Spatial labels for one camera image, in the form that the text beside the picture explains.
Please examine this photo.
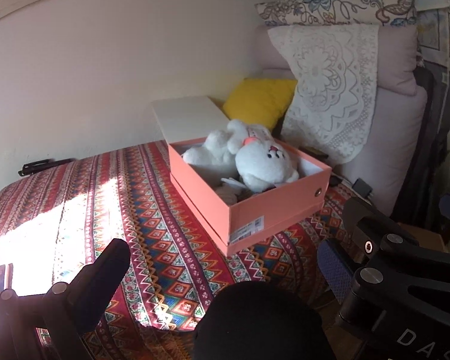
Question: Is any white bear plush toy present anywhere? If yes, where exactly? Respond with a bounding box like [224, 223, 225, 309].
[226, 119, 299, 194]

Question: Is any white duck plush toy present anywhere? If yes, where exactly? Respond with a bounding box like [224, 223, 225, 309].
[182, 130, 237, 185]

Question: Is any black foam microphone cover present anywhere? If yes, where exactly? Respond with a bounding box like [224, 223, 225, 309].
[193, 281, 336, 359]

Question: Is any pink cardboard shoe box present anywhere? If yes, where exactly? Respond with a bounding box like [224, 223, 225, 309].
[168, 137, 332, 256]

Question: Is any colourful patterned tablecloth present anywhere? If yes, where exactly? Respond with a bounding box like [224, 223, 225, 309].
[0, 141, 362, 359]

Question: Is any pink sofa backrest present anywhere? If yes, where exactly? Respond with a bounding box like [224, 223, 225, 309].
[256, 26, 427, 215]

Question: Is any black pen on ledge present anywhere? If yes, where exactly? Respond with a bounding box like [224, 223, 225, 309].
[17, 158, 74, 177]

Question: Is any white lace cover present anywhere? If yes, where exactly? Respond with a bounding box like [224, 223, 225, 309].
[268, 24, 379, 166]

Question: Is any yellow cushion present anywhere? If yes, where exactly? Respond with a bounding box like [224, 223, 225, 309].
[223, 78, 297, 132]

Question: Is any white shoe box lid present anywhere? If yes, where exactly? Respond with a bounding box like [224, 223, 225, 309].
[152, 96, 229, 143]

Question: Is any floral pillow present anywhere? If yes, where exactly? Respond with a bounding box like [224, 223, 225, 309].
[256, 0, 417, 27]

